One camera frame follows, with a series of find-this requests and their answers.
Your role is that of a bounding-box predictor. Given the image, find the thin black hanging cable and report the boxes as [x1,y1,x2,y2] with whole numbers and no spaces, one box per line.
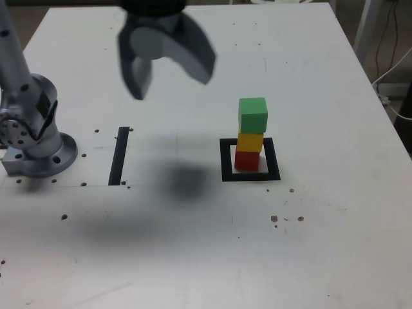
[374,3,394,83]
[391,0,400,70]

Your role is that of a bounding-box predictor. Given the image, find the green cube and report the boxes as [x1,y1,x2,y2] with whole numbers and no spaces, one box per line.
[238,97,269,134]

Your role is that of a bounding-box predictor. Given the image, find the white metal frame post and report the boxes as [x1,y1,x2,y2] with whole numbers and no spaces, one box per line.
[353,0,376,58]

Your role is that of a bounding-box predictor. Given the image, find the black tape square outline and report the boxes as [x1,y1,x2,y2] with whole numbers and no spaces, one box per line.
[220,137,281,183]

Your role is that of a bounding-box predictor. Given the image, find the red cube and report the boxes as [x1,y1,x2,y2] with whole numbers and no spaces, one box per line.
[234,149,261,172]

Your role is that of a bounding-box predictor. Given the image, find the black tape strip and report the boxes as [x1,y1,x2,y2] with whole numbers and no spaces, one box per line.
[108,126,130,187]

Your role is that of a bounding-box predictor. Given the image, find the yellow cube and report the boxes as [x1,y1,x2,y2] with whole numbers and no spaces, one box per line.
[236,127,265,153]

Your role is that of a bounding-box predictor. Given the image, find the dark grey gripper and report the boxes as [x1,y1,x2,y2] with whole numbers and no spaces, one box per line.
[117,12,218,101]

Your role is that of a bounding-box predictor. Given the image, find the white cable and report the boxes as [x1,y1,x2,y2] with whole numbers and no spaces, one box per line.
[372,47,412,120]

